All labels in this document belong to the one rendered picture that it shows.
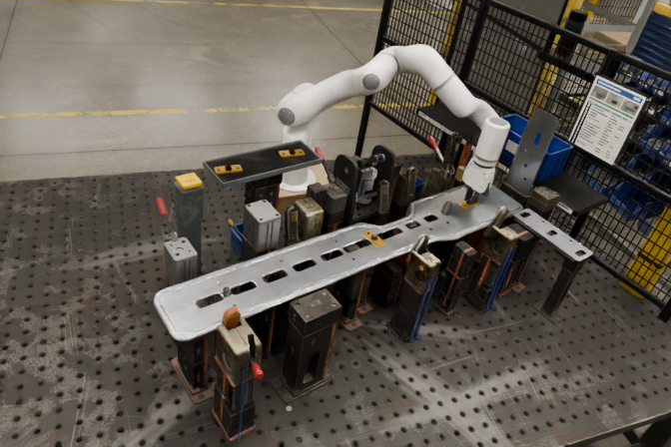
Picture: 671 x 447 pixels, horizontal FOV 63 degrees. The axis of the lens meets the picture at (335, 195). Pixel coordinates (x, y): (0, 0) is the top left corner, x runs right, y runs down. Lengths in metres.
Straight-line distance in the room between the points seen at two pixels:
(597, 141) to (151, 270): 1.76
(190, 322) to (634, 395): 1.45
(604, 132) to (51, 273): 2.09
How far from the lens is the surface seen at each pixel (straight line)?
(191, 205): 1.71
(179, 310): 1.51
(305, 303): 1.50
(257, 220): 1.63
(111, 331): 1.89
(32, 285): 2.10
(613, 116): 2.35
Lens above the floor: 2.11
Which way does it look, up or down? 34 degrees down
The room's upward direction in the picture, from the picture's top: 10 degrees clockwise
